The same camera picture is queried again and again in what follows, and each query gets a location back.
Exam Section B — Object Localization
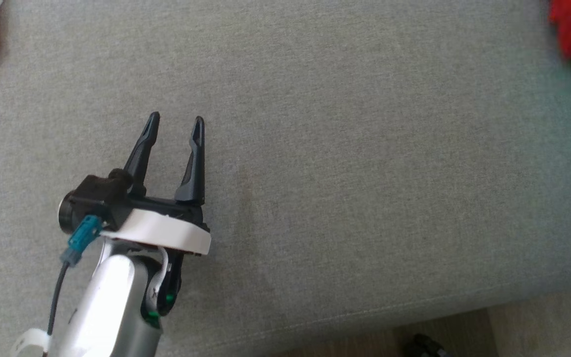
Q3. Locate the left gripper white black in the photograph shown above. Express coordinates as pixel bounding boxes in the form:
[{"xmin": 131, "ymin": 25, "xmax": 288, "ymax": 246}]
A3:
[{"xmin": 101, "ymin": 112, "xmax": 212, "ymax": 256}]

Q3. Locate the teal left camera connector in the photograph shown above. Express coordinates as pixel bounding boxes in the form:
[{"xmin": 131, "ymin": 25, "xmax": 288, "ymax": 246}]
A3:
[{"xmin": 60, "ymin": 215, "xmax": 104, "ymax": 268}]

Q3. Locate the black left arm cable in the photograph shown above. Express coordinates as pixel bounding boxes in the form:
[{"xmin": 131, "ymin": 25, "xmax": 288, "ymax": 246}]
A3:
[{"xmin": 48, "ymin": 263, "xmax": 70, "ymax": 338}]

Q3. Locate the white cable tag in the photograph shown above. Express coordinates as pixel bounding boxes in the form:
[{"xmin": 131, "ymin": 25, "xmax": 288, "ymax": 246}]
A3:
[{"xmin": 10, "ymin": 327, "xmax": 52, "ymax": 357}]

